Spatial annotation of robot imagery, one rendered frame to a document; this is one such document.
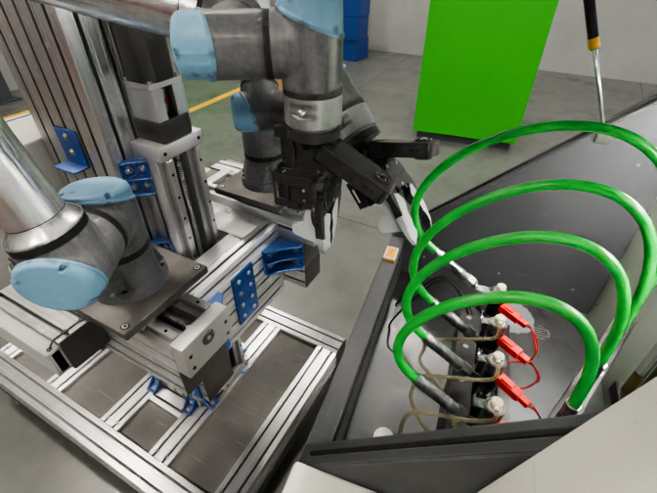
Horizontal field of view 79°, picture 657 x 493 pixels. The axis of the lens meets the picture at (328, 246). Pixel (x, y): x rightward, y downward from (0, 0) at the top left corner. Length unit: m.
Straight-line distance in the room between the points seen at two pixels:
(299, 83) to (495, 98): 3.58
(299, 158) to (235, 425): 1.22
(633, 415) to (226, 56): 0.50
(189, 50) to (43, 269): 0.37
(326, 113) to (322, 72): 0.05
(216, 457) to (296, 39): 1.37
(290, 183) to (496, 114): 3.58
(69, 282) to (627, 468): 0.67
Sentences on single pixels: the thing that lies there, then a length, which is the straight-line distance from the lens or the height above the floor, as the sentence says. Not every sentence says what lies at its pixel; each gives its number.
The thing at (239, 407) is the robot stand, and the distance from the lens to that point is 1.66.
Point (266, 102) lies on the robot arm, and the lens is 0.81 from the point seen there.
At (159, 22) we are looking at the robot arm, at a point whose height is 1.53.
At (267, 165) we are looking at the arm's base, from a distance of 1.14.
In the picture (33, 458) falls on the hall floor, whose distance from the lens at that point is 2.12.
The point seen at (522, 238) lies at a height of 1.34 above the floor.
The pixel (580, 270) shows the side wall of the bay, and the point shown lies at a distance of 1.17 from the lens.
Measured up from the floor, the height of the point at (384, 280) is 0.95.
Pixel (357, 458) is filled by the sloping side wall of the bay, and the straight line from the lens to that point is 0.64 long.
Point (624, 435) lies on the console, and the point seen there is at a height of 1.32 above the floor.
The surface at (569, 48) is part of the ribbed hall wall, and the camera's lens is 7.15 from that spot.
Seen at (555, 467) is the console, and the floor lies 1.24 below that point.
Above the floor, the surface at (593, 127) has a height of 1.42.
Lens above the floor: 1.62
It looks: 38 degrees down
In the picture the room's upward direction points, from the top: straight up
